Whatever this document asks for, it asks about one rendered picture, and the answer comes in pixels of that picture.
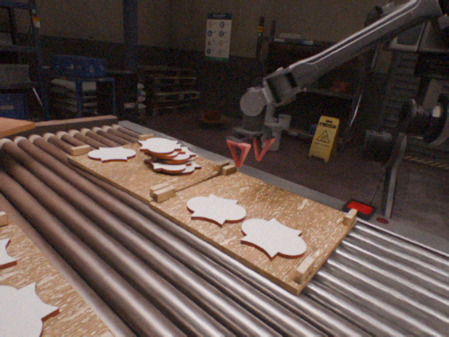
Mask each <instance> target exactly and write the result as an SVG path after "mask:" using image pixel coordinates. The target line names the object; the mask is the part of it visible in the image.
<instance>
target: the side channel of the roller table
mask: <svg viewBox="0 0 449 337"><path fill-rule="evenodd" d="M113 124H115V125H118V118H117V117H115V116H112V115H111V116H98V117H90V118H76V119H69V120H56V121H49V122H35V128H32V129H30V130H26V131H23V132H18V133H16V134H12V135H9V136H4V137H2V138H6V139H9V140H11V141H12V142H13V139H14V138H15V137H16V136H21V137H24V138H26V139H27V138H28V137H29V136H30V135H32V134H35V135H38V136H40V137H42V135H43V134H45V133H50V134H54V135H55V133H56V132H59V131H62V132H66V133H67V132H68V131H69V130H77V131H80V130H81V129H82V128H85V129H89V130H90V129H91V128H93V127H96V128H101V127H102V126H109V127H111V125H113Z"/></svg>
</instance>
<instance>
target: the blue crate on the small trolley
mask: <svg viewBox="0 0 449 337"><path fill-rule="evenodd" d="M51 57H52V62H53V68H52V69H53V73H55V74H61V75H67V76H74V77H79V78H105V77H106V76H107V72H106V70H107V69H106V60H104V59H98V58H89V57H84V56H78V55H52V56H51Z"/></svg>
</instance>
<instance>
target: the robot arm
mask: <svg viewBox="0 0 449 337"><path fill-rule="evenodd" d="M366 19H367V24H368V26H367V27H365V28H363V29H362V30H360V31H358V32H357V33H355V34H353V35H351V36H349V37H347V38H345V39H344V40H342V41H340V42H339V43H337V44H335V45H333V46H331V47H329V48H328V49H326V50H324V51H322V52H321V53H319V54H317V55H315V56H312V57H310V58H307V59H304V60H299V61H298V62H295V63H294V64H292V65H290V66H289V67H288V68H285V69H283V68H279V69H278V70H276V71H275V72H273V73H271V74H269V75H268V76H266V77H264V78H262V81H263V83H264V84H263V86H264V88H261V86H257V87H256V88H249V89H247V93H245V94H244V95H243V96H242V97H241V100H240V108H241V110H242V112H243V113H244V120H243V127H240V128H233V130H232V134H231V136H228V137H227V144H228V146H229V149H230V151H231V154H232V156H233V159H234V162H235V166H236V167H238V168H240V167H241V165H242V164H243V161H244V159H245V157H246V155H247V153H248V151H249V149H250V147H251V145H250V144H246V143H244V140H241V138H248V139H253V144H254V149H255V158H256V160H258V161H260V160H261V159H262V157H263V156H264V154H265V153H266V151H267V150H268V149H269V147H270V146H271V145H272V143H273V142H274V141H275V136H273V132H272V130H271V129H268V128H264V125H265V116H266V110H267V104H269V103H270V102H272V103H274V105H275V106H276V107H278V106H280V105H283V106H285V105H287V104H289V103H291V102H293V101H294V100H296V99H297V98H296V94H298V93H299V92H301V91H302V89H303V88H306V87H307V86H310V85H311V84H312V83H313V82H314V81H315V80H316V79H318V78H319V77H321V76H322V75H323V74H325V73H327V72H329V71H331V70H332V69H334V68H336V67H338V66H340V65H342V64H344V63H345V62H348V61H349V60H352V59H353V58H355V57H357V56H359V55H361V54H363V53H365V52H367V51H368V50H370V49H372V48H374V47H376V46H378V45H381V44H389V42H390V40H392V39H394V38H396V37H398V36H400V35H401V34H403V33H405V31H406V30H408V29H410V28H412V27H415V26H417V25H420V24H423V23H426V22H430V23H431V24H432V28H433V30H434V31H438V30H440V29H442V28H444V27H446V26H448V25H449V0H411V1H410V2H408V3H406V4H404V5H397V6H395V5H394V2H391V3H389V4H387V5H386V6H375V7H373V8H372V11H371V15H368V16H367V17H366ZM290 72H292V74H293V76H294V78H295V80H296V82H297V84H298V85H296V84H295V82H294V80H293V78H292V76H291V74H290ZM259 141H263V142H266V145H265V147H264V149H263V150H262V152H261V154H260V155H259ZM235 146H236V147H239V148H240V149H241V150H242V152H241V157H240V159H239V162H238V159H237V154H236V150H235Z"/></svg>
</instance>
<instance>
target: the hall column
mask: <svg viewBox="0 0 449 337"><path fill-rule="evenodd" d="M123 22H124V70H128V71H133V72H138V0H123ZM145 124H147V123H145V122H144V120H142V122H141V121H139V120H138V125H140V126H141V125H145Z"/></svg>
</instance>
